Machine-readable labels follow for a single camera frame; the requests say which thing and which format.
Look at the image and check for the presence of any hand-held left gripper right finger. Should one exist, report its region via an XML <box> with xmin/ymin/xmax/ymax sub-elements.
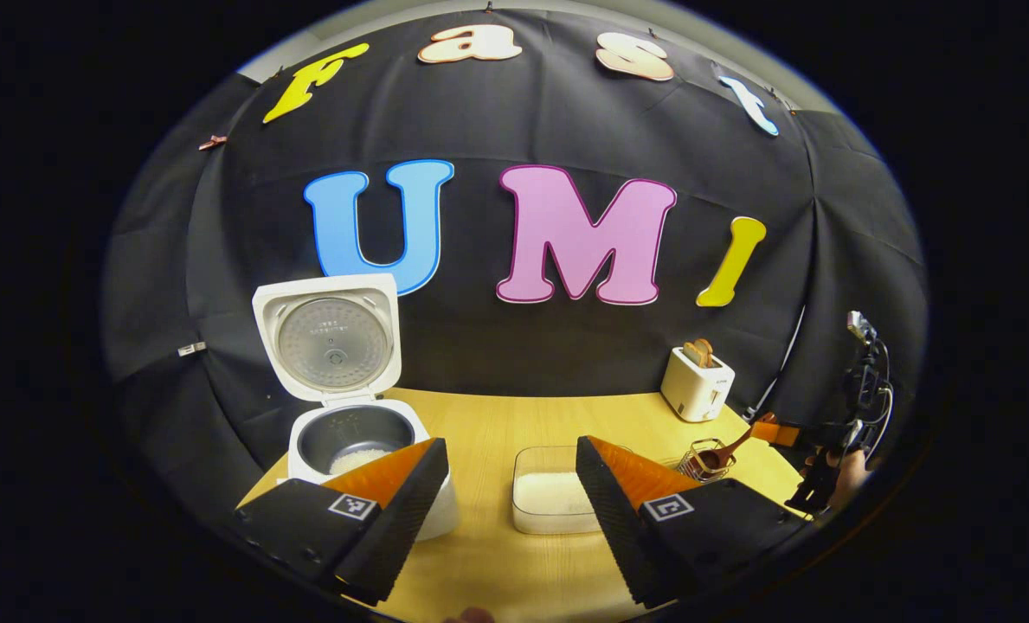
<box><xmin>576</xmin><ymin>435</ymin><xmax>814</xmax><ymax>609</ymax></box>

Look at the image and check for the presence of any black backdrop cloth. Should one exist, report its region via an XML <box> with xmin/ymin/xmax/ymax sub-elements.
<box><xmin>103</xmin><ymin>7</ymin><xmax>929</xmax><ymax>520</ymax></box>

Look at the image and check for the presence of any white rice cooker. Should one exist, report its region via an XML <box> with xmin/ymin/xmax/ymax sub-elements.
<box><xmin>252</xmin><ymin>273</ymin><xmax>460</xmax><ymax>542</ymax></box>

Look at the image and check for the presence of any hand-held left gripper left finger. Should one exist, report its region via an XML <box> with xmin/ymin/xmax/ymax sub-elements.
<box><xmin>231</xmin><ymin>437</ymin><xmax>451</xmax><ymax>607</ymax></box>

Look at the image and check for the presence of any clear plastic container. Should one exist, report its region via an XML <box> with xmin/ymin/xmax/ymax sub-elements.
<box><xmin>511</xmin><ymin>445</ymin><xmax>653</xmax><ymax>535</ymax></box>

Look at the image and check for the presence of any white toaster cable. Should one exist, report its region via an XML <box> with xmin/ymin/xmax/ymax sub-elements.
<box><xmin>743</xmin><ymin>303</ymin><xmax>807</xmax><ymax>421</ymax></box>

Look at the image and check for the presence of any white rice heap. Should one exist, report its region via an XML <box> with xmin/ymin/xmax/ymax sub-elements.
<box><xmin>330</xmin><ymin>447</ymin><xmax>391</xmax><ymax>476</ymax></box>
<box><xmin>514</xmin><ymin>472</ymin><xmax>603</xmax><ymax>522</ymax></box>

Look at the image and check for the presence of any white toaster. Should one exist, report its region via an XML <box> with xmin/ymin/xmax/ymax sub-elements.
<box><xmin>660</xmin><ymin>346</ymin><xmax>736</xmax><ymax>423</ymax></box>

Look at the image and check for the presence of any brown wooden spoon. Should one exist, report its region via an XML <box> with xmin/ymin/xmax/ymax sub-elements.
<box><xmin>696</xmin><ymin>424</ymin><xmax>762</xmax><ymax>473</ymax></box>

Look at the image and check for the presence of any metal wire chopstick holder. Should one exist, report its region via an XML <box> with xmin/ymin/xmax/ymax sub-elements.
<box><xmin>677</xmin><ymin>439</ymin><xmax>737</xmax><ymax>483</ymax></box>

